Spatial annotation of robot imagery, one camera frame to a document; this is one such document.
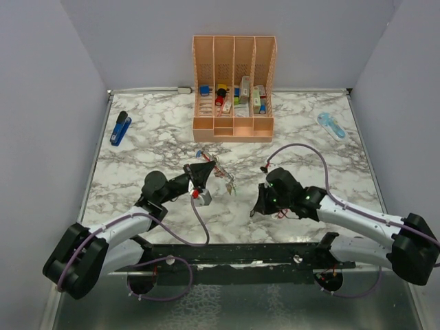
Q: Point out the metal key organizer red handle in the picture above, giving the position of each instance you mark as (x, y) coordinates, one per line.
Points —
(219, 171)

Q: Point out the blue stapler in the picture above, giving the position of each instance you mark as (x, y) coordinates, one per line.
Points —
(122, 124)

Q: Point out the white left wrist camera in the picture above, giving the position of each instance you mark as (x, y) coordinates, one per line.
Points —
(201, 197)

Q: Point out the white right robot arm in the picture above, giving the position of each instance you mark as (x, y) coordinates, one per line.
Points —
(405, 245)

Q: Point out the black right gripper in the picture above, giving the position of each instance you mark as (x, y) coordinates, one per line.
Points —
(262, 205)

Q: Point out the green white box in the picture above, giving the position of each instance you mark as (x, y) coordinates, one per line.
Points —
(259, 100)

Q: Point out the red tag with key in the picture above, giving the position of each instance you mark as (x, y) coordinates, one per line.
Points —
(280, 215)

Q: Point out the peach plastic desk organizer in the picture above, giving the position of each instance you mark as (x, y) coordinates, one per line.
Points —
(226, 69)

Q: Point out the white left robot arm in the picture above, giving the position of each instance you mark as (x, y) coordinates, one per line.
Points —
(84, 254)

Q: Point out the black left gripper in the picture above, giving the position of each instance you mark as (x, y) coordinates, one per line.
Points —
(199, 172)

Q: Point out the blue packaged correction tape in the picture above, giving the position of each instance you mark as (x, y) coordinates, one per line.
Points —
(331, 126)

